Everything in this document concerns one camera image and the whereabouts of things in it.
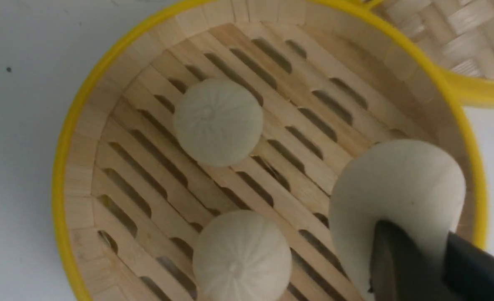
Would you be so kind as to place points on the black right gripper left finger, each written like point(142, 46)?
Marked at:
point(399, 271)

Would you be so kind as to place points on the yellow-rimmed bamboo steamer tray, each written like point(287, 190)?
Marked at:
point(333, 79)

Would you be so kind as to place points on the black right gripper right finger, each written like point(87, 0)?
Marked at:
point(468, 270)

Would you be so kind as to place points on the white bun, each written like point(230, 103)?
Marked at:
point(218, 122)
point(242, 256)
point(413, 184)

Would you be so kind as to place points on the woven bamboo steamer lid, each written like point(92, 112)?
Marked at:
point(457, 35)

